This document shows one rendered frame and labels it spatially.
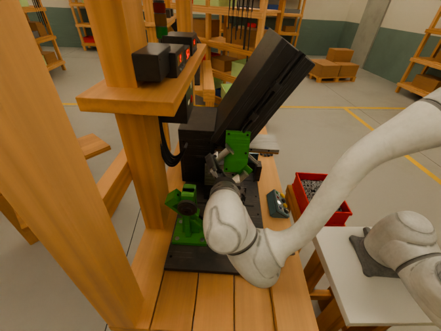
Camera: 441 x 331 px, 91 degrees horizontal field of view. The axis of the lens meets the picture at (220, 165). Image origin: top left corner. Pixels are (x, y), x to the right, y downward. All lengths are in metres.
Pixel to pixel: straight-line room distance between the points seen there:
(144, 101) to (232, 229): 0.38
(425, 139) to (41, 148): 0.64
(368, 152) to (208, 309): 0.72
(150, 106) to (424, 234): 0.95
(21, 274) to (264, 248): 2.10
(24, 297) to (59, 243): 1.76
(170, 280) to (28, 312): 1.40
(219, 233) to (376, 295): 0.78
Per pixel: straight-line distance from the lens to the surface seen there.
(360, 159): 0.52
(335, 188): 0.53
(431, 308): 1.00
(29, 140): 0.38
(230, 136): 1.01
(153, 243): 1.06
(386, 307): 1.12
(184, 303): 0.93
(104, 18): 0.68
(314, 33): 10.89
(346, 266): 1.12
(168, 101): 0.58
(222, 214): 0.48
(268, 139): 1.26
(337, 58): 7.64
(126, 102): 0.62
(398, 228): 1.01
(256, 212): 1.14
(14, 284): 2.39
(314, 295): 1.77
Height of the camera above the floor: 1.75
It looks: 38 degrees down
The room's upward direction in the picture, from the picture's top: 3 degrees clockwise
